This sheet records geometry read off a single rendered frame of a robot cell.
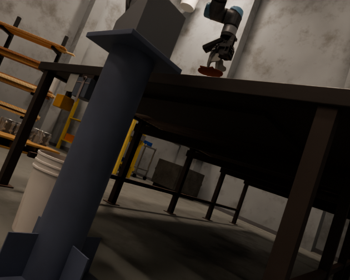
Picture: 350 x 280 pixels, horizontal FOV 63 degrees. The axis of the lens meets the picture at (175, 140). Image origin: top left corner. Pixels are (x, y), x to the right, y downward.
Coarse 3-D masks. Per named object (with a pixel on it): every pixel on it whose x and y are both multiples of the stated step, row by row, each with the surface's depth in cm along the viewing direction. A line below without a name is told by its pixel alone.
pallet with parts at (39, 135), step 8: (0, 120) 434; (8, 120) 434; (0, 128) 433; (8, 128) 437; (16, 128) 449; (32, 128) 470; (0, 136) 375; (8, 136) 393; (32, 136) 469; (40, 136) 451; (48, 136) 456; (0, 144) 383; (8, 144) 419; (32, 144) 409; (40, 144) 450; (48, 144) 462; (24, 152) 403; (56, 152) 438
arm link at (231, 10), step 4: (232, 8) 144; (236, 8) 143; (240, 8) 143; (228, 12) 143; (232, 12) 143; (236, 12) 143; (240, 12) 143; (228, 16) 143; (232, 16) 143; (236, 16) 143; (240, 16) 144; (224, 20) 144; (228, 20) 143; (232, 20) 142; (236, 20) 143; (240, 20) 144; (232, 24) 142; (236, 24) 143
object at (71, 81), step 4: (72, 76) 181; (76, 76) 178; (68, 80) 182; (72, 80) 179; (76, 80) 177; (68, 84) 180; (72, 84) 178; (64, 88) 182; (68, 88) 179; (72, 88) 176
